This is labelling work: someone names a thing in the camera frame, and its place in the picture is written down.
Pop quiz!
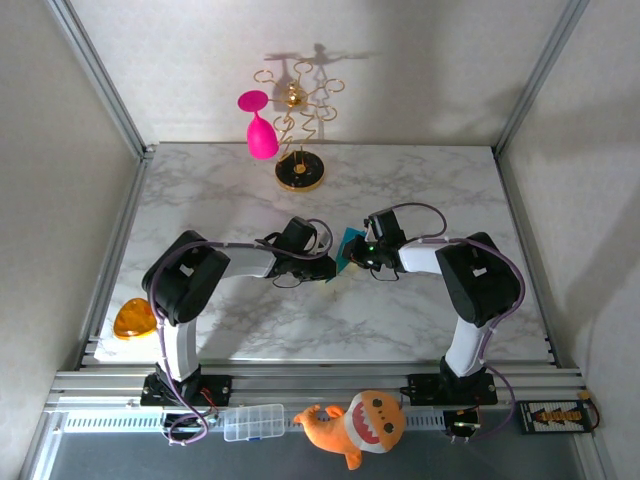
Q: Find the blue cloth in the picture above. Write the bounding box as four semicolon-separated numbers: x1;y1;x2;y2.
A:
323;227;369;285

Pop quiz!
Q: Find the pink plastic wine glass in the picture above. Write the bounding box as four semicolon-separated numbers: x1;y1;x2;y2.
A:
237;89;280;161

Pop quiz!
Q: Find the orange plush shark toy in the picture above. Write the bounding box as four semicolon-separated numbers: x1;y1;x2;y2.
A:
292;389;407;471

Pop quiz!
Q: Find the clear plastic compartment box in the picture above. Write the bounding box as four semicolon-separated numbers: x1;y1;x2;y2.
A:
222;402;286;443

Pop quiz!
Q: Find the orange translucent plastic cup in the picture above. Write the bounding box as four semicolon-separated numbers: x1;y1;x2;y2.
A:
113;297;158;342

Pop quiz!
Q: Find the black controller board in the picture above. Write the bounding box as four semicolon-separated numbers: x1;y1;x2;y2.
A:
162;412;221;437
443;407;482;442

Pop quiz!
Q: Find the black power distribution board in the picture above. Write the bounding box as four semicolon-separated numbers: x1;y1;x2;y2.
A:
519;399;596;435

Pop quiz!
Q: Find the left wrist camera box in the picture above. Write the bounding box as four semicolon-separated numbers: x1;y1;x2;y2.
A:
308;230;332;257

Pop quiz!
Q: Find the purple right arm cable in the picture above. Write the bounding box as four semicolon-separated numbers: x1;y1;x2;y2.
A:
384;201;526;445

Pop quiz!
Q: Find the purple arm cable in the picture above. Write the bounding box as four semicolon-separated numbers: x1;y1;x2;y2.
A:
384;201;526;445
148;218;335;447

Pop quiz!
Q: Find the gold wire glass rack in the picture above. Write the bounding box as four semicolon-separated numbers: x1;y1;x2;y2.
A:
253;59;347;192

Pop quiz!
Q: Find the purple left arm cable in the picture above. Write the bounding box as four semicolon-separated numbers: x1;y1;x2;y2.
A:
148;218;335;447

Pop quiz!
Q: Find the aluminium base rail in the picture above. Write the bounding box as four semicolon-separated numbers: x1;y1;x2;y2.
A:
44;367;589;412

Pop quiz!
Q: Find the aluminium side rail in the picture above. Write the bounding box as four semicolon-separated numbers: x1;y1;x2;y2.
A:
74;144;156;371
493;147;564;369

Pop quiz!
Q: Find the aluminium frame post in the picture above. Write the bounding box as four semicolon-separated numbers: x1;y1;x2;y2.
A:
45;0;155;157
492;0;594;155

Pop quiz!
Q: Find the white slotted cable tray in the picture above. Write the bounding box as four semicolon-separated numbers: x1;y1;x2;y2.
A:
59;409;451;434

